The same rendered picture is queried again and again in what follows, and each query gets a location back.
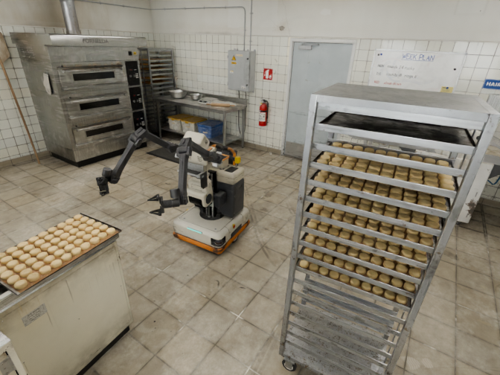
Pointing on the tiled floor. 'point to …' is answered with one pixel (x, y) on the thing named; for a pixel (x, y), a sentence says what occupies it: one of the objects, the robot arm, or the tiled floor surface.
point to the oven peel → (11, 85)
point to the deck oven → (85, 92)
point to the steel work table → (205, 110)
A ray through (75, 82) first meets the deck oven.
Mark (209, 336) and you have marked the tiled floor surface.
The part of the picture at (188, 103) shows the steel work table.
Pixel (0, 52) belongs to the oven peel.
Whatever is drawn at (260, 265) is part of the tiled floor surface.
